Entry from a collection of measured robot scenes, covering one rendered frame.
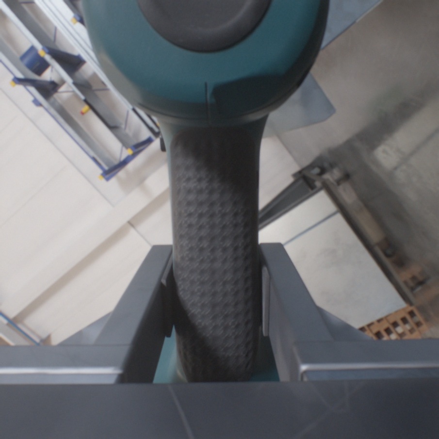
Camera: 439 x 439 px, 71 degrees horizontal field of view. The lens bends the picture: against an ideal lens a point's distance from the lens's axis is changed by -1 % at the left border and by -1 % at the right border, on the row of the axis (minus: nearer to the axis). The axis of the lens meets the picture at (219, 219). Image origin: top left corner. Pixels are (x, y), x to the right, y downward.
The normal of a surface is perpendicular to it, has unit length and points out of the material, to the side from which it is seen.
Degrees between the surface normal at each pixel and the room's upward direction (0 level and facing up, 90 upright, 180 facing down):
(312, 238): 78
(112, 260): 90
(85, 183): 90
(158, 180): 90
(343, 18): 90
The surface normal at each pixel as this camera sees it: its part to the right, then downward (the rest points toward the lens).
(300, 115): -0.30, 0.47
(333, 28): 0.00, 0.26
